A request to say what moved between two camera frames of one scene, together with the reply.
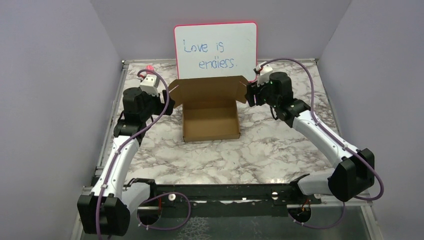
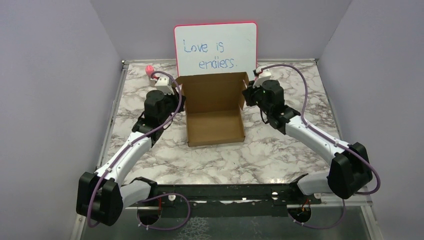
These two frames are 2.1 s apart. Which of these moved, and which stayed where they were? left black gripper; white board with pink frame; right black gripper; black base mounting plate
Moved: left black gripper; right black gripper
Stayed: white board with pink frame; black base mounting plate
